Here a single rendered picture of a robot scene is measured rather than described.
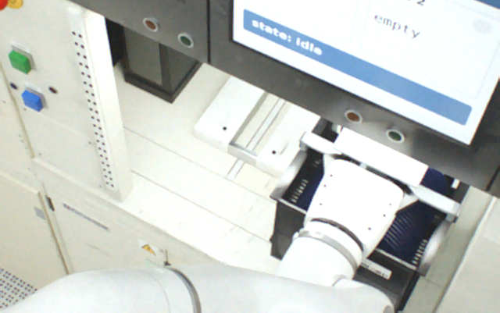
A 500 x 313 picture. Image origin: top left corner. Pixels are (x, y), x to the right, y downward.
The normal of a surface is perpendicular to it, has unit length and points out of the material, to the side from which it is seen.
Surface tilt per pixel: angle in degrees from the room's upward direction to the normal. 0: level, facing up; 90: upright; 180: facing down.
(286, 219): 90
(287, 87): 90
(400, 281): 90
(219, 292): 48
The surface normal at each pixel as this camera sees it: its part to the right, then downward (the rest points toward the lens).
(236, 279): 0.60, -0.73
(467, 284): -0.51, 0.71
